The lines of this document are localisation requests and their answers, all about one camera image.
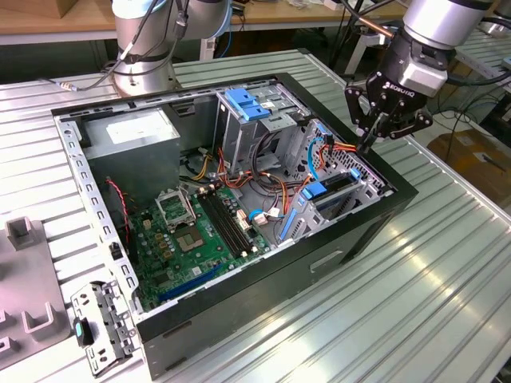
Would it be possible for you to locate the grey parts rack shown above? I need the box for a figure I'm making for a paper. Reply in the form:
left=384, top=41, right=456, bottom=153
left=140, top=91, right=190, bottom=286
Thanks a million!
left=0, top=215, right=77, bottom=358

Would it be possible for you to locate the blue expansion slot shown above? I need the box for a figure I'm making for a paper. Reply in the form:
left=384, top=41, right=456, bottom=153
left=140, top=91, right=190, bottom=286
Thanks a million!
left=158, top=263, right=224, bottom=303

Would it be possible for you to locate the hard disk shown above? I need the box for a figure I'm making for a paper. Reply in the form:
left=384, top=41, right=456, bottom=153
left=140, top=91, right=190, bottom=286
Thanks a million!
left=279, top=169, right=360, bottom=243

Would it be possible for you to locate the metal locking lever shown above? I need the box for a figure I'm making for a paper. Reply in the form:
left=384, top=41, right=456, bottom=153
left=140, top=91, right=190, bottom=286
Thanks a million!
left=179, top=184, right=197, bottom=223

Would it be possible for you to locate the green motherboard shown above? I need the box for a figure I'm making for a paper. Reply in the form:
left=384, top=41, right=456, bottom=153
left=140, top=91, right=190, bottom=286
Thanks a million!
left=127, top=185, right=272, bottom=312

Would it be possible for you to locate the grey metal disk bay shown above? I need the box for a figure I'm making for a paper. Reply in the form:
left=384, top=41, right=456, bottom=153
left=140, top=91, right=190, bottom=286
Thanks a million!
left=275, top=169, right=386, bottom=247

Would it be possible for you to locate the grey optical drive cage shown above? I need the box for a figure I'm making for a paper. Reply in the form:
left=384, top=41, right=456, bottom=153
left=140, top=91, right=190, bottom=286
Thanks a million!
left=215, top=81, right=311, bottom=176

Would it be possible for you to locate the blue plastic drive latch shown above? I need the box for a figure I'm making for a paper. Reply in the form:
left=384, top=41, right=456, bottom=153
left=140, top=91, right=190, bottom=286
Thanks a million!
left=224, top=88, right=272, bottom=123

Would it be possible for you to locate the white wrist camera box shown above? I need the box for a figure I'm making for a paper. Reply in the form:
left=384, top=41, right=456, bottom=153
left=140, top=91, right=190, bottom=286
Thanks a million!
left=398, top=59, right=448, bottom=97

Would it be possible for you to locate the CPU socket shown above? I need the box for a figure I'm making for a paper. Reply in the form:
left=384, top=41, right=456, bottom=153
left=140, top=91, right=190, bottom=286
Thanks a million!
left=174, top=226, right=205, bottom=255

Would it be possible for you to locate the red black twisted wire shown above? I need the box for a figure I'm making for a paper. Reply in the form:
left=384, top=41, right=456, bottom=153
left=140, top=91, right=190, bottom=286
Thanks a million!
left=105, top=178, right=132, bottom=243

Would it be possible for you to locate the grey power supply unit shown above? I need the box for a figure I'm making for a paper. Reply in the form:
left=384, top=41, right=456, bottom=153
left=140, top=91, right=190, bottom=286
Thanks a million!
left=81, top=107, right=183, bottom=208

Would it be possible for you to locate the orange red power wire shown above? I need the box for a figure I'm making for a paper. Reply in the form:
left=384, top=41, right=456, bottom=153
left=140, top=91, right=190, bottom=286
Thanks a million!
left=218, top=141, right=360, bottom=219

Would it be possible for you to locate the blue data wire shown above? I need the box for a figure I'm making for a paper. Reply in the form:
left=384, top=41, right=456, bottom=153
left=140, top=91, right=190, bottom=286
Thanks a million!
left=247, top=122, right=335, bottom=225

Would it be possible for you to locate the dark robot arm cable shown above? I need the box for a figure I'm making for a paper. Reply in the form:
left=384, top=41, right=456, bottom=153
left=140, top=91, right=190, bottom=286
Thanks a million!
left=113, top=0, right=191, bottom=76

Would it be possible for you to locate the metal socket cover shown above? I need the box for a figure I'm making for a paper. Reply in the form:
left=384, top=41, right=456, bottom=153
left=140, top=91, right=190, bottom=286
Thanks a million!
left=154, top=189, right=197, bottom=233

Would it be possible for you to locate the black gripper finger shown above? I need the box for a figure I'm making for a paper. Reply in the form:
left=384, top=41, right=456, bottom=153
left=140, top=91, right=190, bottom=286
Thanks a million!
left=345, top=85, right=382, bottom=155
left=366, top=108, right=434, bottom=152

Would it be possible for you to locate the black open PC case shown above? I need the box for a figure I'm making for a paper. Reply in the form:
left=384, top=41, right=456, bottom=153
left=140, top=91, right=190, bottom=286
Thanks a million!
left=50, top=71, right=419, bottom=381

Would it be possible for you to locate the metal card retainer bracket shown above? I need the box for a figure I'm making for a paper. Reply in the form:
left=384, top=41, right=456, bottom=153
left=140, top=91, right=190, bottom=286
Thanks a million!
left=70, top=278, right=140, bottom=379

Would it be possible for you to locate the brown cardboard box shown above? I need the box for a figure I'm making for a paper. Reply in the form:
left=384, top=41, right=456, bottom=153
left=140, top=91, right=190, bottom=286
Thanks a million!
left=426, top=128, right=511, bottom=204

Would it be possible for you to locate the small brown desk box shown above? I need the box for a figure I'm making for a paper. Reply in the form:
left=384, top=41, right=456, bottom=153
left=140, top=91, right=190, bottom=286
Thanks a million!
left=54, top=0, right=77, bottom=20

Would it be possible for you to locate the black RAM slot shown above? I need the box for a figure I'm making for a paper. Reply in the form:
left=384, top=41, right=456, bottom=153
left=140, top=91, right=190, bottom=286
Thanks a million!
left=204, top=195, right=244, bottom=256
left=199, top=195, right=239, bottom=259
left=210, top=193, right=248, bottom=253
left=216, top=191, right=254, bottom=251

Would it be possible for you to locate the yellow black wire bundle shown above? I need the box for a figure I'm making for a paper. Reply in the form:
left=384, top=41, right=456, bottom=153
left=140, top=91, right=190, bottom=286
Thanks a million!
left=190, top=153, right=215, bottom=180

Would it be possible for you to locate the cable with metal connector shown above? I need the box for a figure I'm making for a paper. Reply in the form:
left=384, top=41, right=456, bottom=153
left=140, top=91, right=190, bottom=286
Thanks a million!
left=42, top=77, right=117, bottom=93

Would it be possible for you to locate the wooden desk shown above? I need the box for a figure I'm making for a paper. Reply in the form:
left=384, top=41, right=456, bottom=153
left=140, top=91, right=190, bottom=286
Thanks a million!
left=0, top=0, right=474, bottom=77

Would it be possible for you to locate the black cable bundle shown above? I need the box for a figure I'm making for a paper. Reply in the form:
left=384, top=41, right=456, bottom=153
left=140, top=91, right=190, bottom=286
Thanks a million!
left=250, top=131, right=308, bottom=196

